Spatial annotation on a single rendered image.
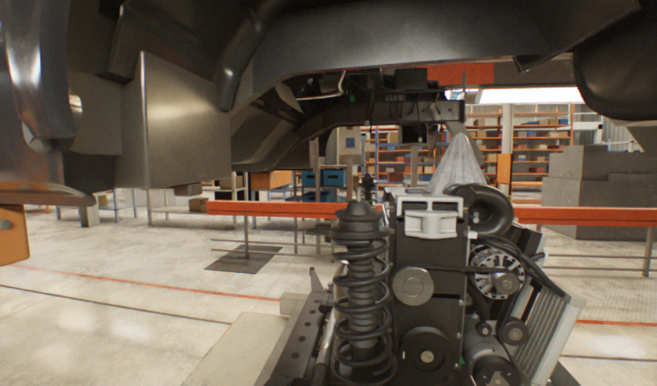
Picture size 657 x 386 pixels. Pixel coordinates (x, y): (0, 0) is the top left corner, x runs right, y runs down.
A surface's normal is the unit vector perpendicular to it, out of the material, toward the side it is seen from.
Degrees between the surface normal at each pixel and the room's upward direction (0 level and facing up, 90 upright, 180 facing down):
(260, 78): 90
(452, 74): 90
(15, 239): 90
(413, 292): 90
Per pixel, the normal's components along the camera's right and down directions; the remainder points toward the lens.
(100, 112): 0.98, 0.04
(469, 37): -0.22, 0.08
